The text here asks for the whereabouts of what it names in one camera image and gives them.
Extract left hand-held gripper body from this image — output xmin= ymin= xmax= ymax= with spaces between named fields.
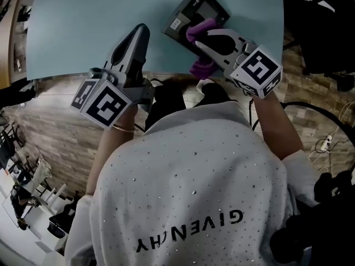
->
xmin=70 ymin=68 xmax=155 ymax=130

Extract thin gold bangle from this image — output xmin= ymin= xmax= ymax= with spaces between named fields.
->
xmin=112 ymin=124 xmax=136 ymax=133

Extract purple cloth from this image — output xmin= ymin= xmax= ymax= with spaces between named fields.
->
xmin=185 ymin=18 xmax=220 ymax=80

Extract black equipment pack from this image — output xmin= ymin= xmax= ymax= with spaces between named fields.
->
xmin=268 ymin=170 xmax=355 ymax=266

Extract white power strip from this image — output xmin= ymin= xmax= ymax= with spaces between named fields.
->
xmin=318 ymin=134 xmax=333 ymax=152

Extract person's right forearm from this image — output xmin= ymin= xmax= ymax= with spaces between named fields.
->
xmin=253 ymin=91 xmax=305 ymax=160

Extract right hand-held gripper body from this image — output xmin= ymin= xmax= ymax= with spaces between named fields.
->
xmin=224 ymin=40 xmax=283 ymax=100

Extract person's left forearm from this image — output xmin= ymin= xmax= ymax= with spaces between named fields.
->
xmin=85 ymin=104 xmax=138 ymax=196

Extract light blue white-legged table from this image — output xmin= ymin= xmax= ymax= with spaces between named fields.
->
xmin=26 ymin=0 xmax=285 ymax=81

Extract person's white shoe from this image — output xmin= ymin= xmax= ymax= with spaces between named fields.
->
xmin=196 ymin=78 xmax=216 ymax=93

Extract light wooden desk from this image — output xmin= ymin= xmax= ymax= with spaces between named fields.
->
xmin=7 ymin=0 xmax=36 ymax=84

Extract person's white dotted shirt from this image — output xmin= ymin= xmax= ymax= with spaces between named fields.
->
xmin=64 ymin=101 xmax=320 ymax=266

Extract person's black trousers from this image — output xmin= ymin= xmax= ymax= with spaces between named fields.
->
xmin=144 ymin=79 xmax=239 ymax=134

